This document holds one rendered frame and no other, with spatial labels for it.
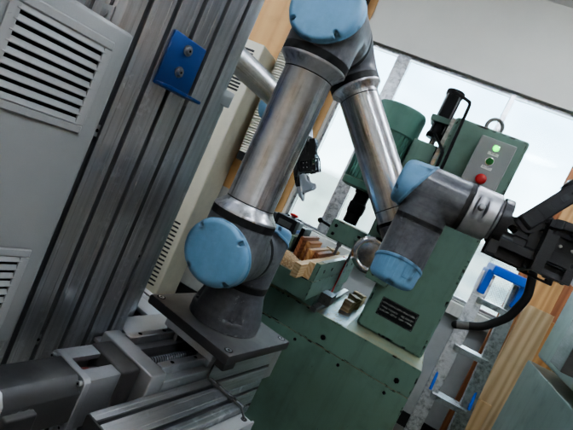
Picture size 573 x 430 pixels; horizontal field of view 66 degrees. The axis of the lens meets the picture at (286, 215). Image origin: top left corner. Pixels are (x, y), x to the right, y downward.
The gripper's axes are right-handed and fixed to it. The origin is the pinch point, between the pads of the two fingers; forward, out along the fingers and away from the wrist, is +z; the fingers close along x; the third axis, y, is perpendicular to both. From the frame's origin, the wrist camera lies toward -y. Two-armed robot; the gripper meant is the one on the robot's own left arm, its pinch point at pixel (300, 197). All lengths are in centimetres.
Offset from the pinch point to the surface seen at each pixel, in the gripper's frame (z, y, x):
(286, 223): 8.9, -4.3, -4.0
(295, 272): 23.7, 7.6, -32.9
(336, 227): 11.2, 10.9, 4.1
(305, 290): 29.2, 8.2, -26.9
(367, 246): 18.4, 22.6, -5.8
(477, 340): 81, 58, 147
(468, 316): 55, 53, 79
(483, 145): -8, 59, -9
